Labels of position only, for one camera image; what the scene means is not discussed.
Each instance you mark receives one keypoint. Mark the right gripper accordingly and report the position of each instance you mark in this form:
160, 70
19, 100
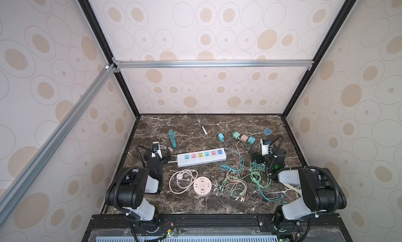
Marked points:
260, 157

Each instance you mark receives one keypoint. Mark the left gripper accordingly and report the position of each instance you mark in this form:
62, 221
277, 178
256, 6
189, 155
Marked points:
162, 159

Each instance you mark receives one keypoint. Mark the dark teal plug adapter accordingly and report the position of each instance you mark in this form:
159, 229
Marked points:
251, 140

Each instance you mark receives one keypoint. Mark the teal blue plug adapter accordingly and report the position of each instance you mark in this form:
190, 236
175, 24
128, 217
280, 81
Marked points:
221, 137

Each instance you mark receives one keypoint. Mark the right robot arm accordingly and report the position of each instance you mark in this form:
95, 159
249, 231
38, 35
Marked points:
319, 193

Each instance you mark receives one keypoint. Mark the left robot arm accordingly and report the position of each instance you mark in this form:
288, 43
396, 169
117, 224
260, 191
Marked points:
126, 193

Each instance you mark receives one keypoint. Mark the pink plug adapter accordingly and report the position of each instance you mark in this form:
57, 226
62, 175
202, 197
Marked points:
244, 138

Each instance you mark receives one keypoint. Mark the blue bottle cap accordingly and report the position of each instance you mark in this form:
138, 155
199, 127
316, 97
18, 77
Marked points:
267, 132

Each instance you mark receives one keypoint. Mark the white multicolour power strip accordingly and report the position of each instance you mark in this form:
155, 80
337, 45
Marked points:
201, 157

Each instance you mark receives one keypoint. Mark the teal peeler tool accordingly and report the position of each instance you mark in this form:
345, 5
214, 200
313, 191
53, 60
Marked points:
172, 138

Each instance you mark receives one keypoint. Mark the pink round socket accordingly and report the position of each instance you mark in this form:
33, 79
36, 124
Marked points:
202, 186

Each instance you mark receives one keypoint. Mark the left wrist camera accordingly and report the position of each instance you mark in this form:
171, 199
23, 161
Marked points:
156, 151

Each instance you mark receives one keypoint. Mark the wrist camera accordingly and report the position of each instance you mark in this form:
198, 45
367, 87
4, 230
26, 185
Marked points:
265, 145
156, 151

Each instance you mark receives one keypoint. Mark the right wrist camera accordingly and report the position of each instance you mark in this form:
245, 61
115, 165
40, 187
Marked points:
265, 145

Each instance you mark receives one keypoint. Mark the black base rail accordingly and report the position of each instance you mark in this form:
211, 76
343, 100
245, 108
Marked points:
216, 228

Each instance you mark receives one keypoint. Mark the rear aluminium rail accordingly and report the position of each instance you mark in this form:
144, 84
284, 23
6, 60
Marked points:
209, 64

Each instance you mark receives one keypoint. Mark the aluminium rail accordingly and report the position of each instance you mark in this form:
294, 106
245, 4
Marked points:
29, 174
209, 64

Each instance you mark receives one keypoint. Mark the left aluminium rail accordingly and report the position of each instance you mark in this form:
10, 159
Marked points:
29, 174

